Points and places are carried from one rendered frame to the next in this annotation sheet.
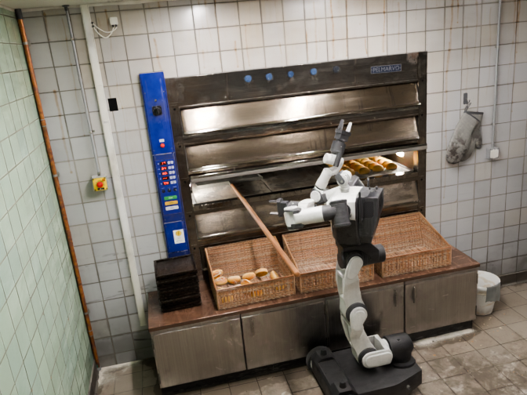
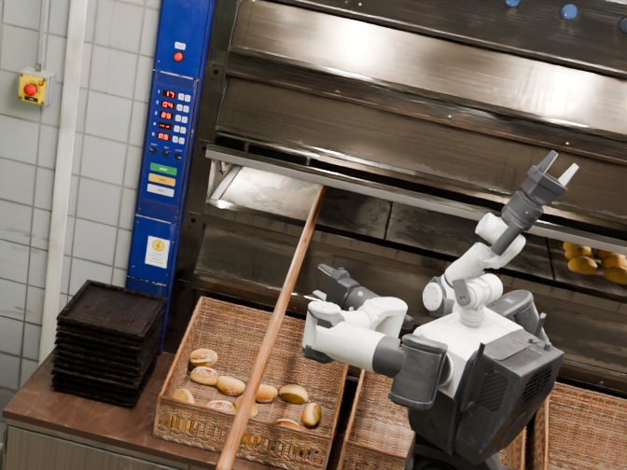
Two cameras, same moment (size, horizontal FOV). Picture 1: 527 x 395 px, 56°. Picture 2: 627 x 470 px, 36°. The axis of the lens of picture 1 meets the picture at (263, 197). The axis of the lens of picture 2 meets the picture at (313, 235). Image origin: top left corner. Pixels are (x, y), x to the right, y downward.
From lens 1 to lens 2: 0.93 m
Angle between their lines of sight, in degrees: 15
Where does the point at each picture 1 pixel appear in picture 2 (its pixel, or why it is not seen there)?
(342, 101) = (614, 103)
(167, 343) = (32, 453)
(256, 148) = (376, 135)
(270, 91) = (452, 22)
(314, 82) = (564, 37)
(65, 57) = not seen: outside the picture
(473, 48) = not seen: outside the picture
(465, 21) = not seen: outside the picture
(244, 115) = (373, 55)
